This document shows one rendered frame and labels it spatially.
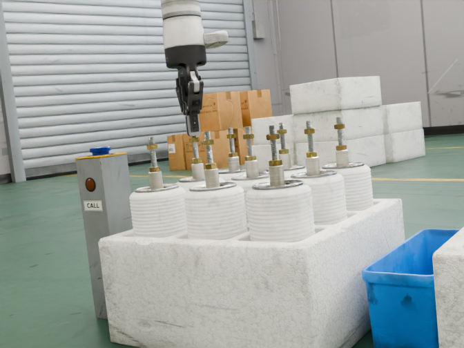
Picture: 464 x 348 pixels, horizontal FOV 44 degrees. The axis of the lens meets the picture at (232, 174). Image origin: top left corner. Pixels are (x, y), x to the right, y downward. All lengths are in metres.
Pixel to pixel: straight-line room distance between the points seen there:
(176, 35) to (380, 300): 0.56
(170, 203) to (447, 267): 0.45
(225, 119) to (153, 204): 3.69
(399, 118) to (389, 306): 3.01
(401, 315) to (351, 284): 0.09
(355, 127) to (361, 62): 3.58
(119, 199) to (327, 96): 2.45
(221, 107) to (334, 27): 3.01
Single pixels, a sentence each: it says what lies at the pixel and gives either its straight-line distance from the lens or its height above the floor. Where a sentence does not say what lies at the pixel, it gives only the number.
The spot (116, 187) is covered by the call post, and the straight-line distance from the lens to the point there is 1.11.
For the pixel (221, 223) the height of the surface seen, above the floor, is 0.20.
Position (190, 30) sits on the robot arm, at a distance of 1.05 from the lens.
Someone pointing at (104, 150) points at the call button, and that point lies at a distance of 1.12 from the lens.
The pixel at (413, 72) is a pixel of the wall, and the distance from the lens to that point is 6.62.
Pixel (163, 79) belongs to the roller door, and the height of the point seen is 0.91.
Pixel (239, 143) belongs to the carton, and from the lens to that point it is 4.69.
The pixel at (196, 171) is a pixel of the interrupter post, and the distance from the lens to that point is 1.07.
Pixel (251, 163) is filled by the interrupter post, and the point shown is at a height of 0.28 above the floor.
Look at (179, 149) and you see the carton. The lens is 4.83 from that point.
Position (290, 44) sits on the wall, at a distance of 7.79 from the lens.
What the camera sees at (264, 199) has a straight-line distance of 0.81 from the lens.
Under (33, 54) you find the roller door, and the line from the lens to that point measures 6.07.
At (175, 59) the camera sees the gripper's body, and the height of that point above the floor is 0.47.
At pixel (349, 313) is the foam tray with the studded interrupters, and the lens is 0.89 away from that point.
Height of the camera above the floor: 0.35
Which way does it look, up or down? 5 degrees down
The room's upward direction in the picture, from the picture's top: 6 degrees counter-clockwise
